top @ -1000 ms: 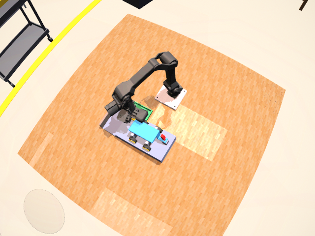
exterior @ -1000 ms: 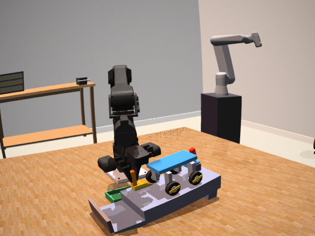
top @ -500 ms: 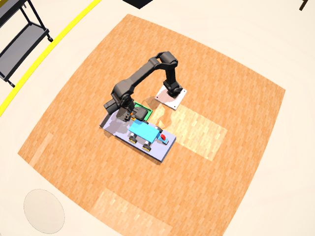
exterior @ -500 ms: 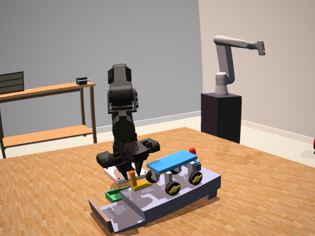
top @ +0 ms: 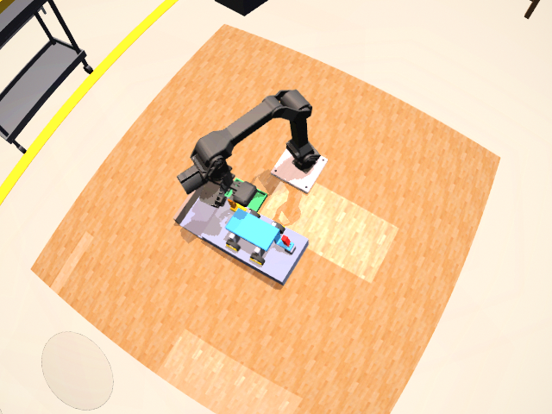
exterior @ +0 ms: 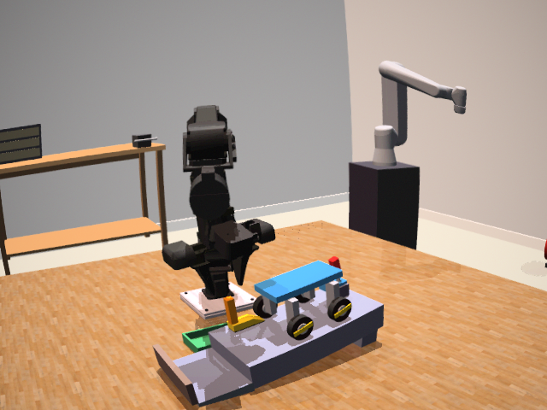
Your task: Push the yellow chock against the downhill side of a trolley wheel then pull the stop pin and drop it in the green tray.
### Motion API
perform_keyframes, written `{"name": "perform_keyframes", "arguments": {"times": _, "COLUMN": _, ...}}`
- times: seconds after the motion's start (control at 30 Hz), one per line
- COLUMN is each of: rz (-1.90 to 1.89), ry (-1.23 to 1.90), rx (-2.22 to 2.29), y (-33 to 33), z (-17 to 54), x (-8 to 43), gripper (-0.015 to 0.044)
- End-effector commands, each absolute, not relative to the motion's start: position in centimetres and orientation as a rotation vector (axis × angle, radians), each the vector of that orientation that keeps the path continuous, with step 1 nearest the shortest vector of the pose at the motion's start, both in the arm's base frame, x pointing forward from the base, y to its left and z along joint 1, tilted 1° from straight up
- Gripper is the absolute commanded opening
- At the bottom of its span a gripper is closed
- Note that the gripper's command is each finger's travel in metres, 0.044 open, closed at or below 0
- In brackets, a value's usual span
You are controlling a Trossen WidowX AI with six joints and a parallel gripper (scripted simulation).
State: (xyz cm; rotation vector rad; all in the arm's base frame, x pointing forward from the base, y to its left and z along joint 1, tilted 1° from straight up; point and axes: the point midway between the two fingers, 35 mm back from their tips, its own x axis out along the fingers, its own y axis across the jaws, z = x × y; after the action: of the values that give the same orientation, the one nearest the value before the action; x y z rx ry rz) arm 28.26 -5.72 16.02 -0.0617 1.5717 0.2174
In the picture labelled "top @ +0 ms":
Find small blue wheeled trolley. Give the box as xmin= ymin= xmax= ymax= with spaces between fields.
xmin=225 ymin=208 xmax=294 ymax=265

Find red-headed pin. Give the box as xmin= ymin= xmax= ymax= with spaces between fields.
xmin=281 ymin=235 xmax=291 ymax=248

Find yellow wheel chock with orange handle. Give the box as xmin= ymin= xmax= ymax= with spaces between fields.
xmin=227 ymin=199 xmax=247 ymax=212

